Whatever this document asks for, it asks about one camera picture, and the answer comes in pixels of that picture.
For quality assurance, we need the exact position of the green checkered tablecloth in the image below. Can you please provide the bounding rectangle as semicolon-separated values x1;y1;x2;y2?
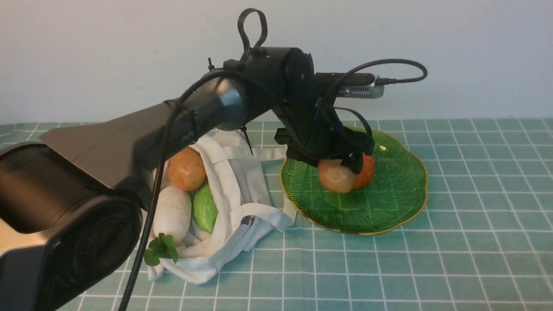
0;119;553;311

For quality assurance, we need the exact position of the brown potato in bag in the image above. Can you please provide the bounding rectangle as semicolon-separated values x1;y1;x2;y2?
166;147;206;191

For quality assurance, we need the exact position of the green cucumber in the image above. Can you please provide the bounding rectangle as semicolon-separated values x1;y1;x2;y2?
192;179;219;234

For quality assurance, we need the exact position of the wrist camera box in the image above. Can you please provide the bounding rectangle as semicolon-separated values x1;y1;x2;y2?
315;73;385;99

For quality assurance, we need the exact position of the green glass leaf plate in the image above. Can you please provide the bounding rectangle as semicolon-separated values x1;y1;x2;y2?
280;130;429;236

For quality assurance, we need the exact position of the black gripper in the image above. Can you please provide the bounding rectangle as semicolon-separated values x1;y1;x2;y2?
274;97;375;175

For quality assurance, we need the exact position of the white radish with leaves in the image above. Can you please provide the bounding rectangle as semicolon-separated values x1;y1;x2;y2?
144;185;192;267

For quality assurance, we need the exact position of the black cable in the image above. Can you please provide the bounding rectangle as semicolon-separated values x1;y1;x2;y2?
118;8;428;311

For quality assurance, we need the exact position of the orange tomato on plate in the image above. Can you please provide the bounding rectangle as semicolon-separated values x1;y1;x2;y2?
352;154;376;190

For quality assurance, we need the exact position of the brown potato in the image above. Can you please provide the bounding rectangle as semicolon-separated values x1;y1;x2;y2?
318;159;357;194
166;147;206;191

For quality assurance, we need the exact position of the white cloth tote bag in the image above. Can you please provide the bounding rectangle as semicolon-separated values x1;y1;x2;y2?
148;132;296;285

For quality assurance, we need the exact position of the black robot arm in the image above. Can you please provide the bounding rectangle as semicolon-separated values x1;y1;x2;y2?
1;48;381;311

